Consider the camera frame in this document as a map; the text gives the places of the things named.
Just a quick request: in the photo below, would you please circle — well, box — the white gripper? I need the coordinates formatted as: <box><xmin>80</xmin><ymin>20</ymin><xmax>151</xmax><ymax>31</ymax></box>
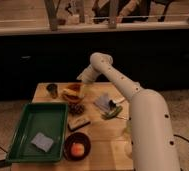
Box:
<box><xmin>77</xmin><ymin>65</ymin><xmax>100</xmax><ymax>84</ymax></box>

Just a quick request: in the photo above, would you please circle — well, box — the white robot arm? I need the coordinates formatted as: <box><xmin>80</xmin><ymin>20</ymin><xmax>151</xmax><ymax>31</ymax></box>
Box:
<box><xmin>77</xmin><ymin>52</ymin><xmax>181</xmax><ymax>171</ymax></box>

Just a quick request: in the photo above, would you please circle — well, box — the red bowl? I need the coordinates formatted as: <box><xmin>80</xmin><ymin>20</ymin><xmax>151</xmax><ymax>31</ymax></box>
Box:
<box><xmin>62</xmin><ymin>83</ymin><xmax>84</xmax><ymax>104</ymax></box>

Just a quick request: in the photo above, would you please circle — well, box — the dark brown bowl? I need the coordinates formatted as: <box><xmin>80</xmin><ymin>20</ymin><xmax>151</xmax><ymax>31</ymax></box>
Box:
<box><xmin>64</xmin><ymin>132</ymin><xmax>91</xmax><ymax>161</ymax></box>

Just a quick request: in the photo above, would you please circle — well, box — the white plastic spoon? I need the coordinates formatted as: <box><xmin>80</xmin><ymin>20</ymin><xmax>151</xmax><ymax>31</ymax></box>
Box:
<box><xmin>109</xmin><ymin>97</ymin><xmax>125</xmax><ymax>106</ymax></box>

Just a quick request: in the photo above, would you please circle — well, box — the pine cone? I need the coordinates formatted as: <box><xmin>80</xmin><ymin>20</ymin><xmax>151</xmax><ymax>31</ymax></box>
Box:
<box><xmin>69</xmin><ymin>104</ymin><xmax>85</xmax><ymax>115</ymax></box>

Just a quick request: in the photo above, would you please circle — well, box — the dark metal cup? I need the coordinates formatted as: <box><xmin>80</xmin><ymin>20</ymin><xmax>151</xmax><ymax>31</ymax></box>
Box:
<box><xmin>46</xmin><ymin>83</ymin><xmax>58</xmax><ymax>99</ymax></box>

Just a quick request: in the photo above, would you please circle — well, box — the green vegetable toy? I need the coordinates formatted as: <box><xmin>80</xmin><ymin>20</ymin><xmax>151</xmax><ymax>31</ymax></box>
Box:
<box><xmin>101</xmin><ymin>106</ymin><xmax>123</xmax><ymax>120</ymax></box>

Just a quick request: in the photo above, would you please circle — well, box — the green plastic tray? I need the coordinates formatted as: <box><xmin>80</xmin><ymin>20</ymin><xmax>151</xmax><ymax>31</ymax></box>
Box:
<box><xmin>6</xmin><ymin>102</ymin><xmax>68</xmax><ymax>163</ymax></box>

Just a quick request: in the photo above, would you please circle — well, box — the green plastic cup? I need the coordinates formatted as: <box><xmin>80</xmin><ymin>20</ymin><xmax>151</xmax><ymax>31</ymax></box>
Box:
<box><xmin>124</xmin><ymin>120</ymin><xmax>131</xmax><ymax>135</ymax></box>

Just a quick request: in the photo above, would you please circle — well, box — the orange fruit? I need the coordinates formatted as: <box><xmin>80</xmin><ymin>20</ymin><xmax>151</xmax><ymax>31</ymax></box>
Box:
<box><xmin>71</xmin><ymin>143</ymin><xmax>85</xmax><ymax>157</ymax></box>

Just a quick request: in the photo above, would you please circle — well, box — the white cup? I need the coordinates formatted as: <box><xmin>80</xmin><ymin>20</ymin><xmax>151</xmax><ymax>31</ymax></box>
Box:
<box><xmin>124</xmin><ymin>142</ymin><xmax>132</xmax><ymax>158</ymax></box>

